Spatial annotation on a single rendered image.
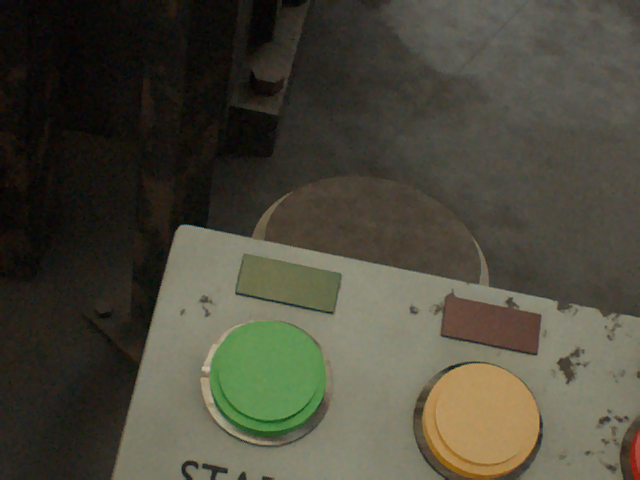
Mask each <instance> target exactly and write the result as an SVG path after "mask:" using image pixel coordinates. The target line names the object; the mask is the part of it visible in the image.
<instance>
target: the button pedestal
mask: <svg viewBox="0 0 640 480"><path fill-rule="evenodd" d="M244 253H246V254H251V255H257V256H262V257H267V258H272V259H276V260H281V261H286V263H291V264H296V265H302V266H307V267H311V268H316V269H321V270H326V271H331V272H336V273H340V275H341V276H340V281H339V286H338V291H337V296H336V302H335V308H334V313H333V314H328V313H323V312H318V311H313V310H308V309H303V308H298V306H293V305H288V304H283V303H278V302H273V301H268V300H264V299H259V298H254V297H248V296H243V295H238V294H235V289H236V285H237V280H238V276H239V272H240V268H241V263H242V258H243V254H244ZM446 295H449V296H454V297H460V298H465V299H470V300H474V301H479V302H484V303H489V304H494V305H499V306H503V307H508V308H513V309H518V310H523V311H528V312H533V313H537V314H542V324H541V333H540V342H539V347H538V352H537V354H536V355H533V354H528V353H524V352H520V351H515V350H514V351H510V350H505V349H500V348H495V347H491V346H485V345H480V344H475V343H470V342H465V341H460V340H456V339H451V338H446V337H441V336H440V332H441V325H442V318H443V311H444V304H445V297H446ZM259 321H276V322H281V323H285V324H288V325H290V326H293V327H295V328H297V329H298V330H301V331H303V332H304V333H305V334H306V335H308V336H309V337H310V338H311V339H312V340H313V341H314V343H315V344H316V345H317V347H318V348H319V350H320V352H321V354H322V356H323V359H324V361H325V367H326V375H327V380H326V388H325V392H324V395H323V399H322V401H321V404H320V406H319V408H318V410H317V411H316V412H315V414H314V415H313V417H312V418H311V419H310V420H309V421H308V422H307V423H305V424H304V425H303V426H301V427H300V428H298V429H296V430H294V431H291V432H288V433H286V434H282V435H277V436H259V435H254V434H250V433H247V432H245V431H243V430H241V429H239V428H237V427H236V426H234V425H233V424H231V423H230V422H229V421H228V420H226V419H225V418H224V417H223V416H222V415H221V413H220V412H219V411H218V409H217V407H216V405H215V404H214V401H213V398H212V396H211V391H210V366H211V361H212V358H213V355H214V353H215V351H216V349H217V347H218V346H219V345H220V343H221V342H222V341H223V339H224V338H226V337H227V336H228V335H229V334H230V333H231V332H233V331H234V330H236V329H237V328H239V327H241V326H243V325H246V324H249V323H253V322H259ZM468 364H488V365H492V366H496V367H499V368H501V369H503V370H506V371H507V372H509V373H511V374H512V375H514V376H515V377H516V378H517V379H519V380H520V381H521V382H522V383H523V384H524V386H525V387H526V388H527V389H528V391H529V392H530V394H531V395H532V397H533V399H534V401H535V403H536V406H537V410H538V414H539V433H538V436H537V438H536V441H535V443H534V446H533V447H532V449H531V451H530V453H529V454H528V455H527V456H526V458H525V460H524V461H523V462H522V463H521V464H520V465H519V466H518V467H516V468H515V469H514V470H513V471H511V472H509V473H507V474H506V475H503V476H500V477H497V478H492V479H473V478H469V477H465V476H462V475H460V474H458V473H455V472H454V471H452V470H450V469H449V468H447V467H446V466H445V465H444V464H443V463H441V462H439V461H438V459H437V458H436V457H435V456H434V455H433V453H432V452H431V450H430V448H429V447H428V444H427V442H426V440H425V437H424V433H423V427H422V413H423V411H424V409H425V404H426V402H427V400H428V397H429V395H430V392H431V391H432V389H433V387H434V386H435V384H436V383H437V382H438V381H439V380H440V379H441V377H443V376H444V375H445V374H446V373H448V372H449V371H451V370H453V369H455V368H457V367H460V366H463V365H468ZM639 428H640V318H639V317H634V316H629V315H625V314H620V313H616V312H611V311H606V310H604V311H601V310H596V309H591V308H587V307H582V306H577V305H573V304H568V303H563V302H558V301H554V300H549V299H544V298H539V297H534V296H529V295H524V294H520V293H515V292H510V291H505V290H500V289H495V288H491V287H486V286H481V285H476V284H471V283H466V282H461V281H457V280H451V279H446V278H441V277H436V276H431V275H426V274H422V273H417V272H412V271H407V270H402V269H397V268H393V267H387V266H382V265H377V264H372V263H367V261H362V260H358V259H353V258H348V257H342V256H337V255H332V254H327V253H323V252H318V251H313V250H308V249H303V248H297V247H293V246H288V245H283V244H278V243H273V242H268V241H263V240H259V239H253V238H248V237H243V236H238V235H233V234H228V233H224V232H219V231H214V230H209V229H204V228H198V227H194V226H189V225H183V226H180V227H179V228H178V230H177V231H176V232H175V234H174V238H173V241H172V245H171V249H170V253H169V256H168V260H167V264H166V269H165V272H164V276H163V280H162V283H161V287H160V291H159V295H158V298H157V302H156V306H155V310H154V313H153V317H152V321H151V324H150V328H149V333H148V337H147V340H146V344H145V348H144V351H143V355H142V359H141V363H140V366H139V370H138V374H137V378H136V381H135V389H134V392H133V396H132V400H131V404H130V407H129V411H128V415H127V419H126V422H125V426H124V430H123V433H122V437H121V441H120V445H119V448H118V452H117V456H116V460H115V463H114V466H115V467H114V470H113V473H112V477H111V480H635V479H634V477H633V474H632V471H631V467H630V457H629V455H630V452H631V446H632V442H633V439H634V436H635V434H636V432H637V430H638V429H639Z"/></svg>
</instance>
